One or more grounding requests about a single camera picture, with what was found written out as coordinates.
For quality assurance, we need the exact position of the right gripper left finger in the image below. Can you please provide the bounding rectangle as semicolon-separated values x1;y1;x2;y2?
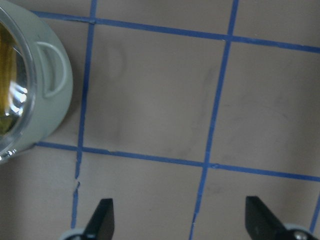
59;198;116;240

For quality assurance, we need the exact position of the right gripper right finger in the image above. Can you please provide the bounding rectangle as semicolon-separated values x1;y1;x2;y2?
244;196;318;240

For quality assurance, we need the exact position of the yellow toy corn cob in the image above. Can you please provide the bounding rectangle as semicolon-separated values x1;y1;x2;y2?
0;23;17;136

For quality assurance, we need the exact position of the pale green electric pot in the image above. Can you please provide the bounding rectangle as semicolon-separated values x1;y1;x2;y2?
0;0;73;163

